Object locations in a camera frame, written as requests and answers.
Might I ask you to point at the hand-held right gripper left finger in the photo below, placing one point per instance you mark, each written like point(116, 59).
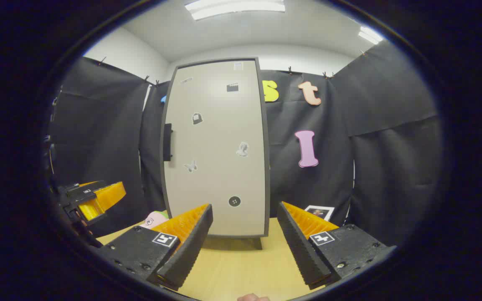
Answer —
point(191, 246)

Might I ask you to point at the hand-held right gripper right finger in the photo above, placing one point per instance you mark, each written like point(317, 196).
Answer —
point(299, 246)

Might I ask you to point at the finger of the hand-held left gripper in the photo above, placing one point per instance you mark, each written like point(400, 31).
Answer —
point(109, 194)

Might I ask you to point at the beige cabinet door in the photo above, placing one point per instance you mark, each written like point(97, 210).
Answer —
point(216, 138)

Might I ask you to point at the white book with photo cover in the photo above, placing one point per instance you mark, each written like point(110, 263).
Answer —
point(319, 212)

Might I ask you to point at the pink plush toy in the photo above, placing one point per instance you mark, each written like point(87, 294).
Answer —
point(155, 218)

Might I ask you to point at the black backdrop cloth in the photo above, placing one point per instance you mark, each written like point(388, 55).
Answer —
point(391, 167)

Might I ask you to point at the small ceiling light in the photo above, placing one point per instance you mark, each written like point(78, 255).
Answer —
point(370, 35)

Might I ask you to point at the long ceiling light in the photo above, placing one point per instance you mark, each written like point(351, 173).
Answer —
point(237, 8)

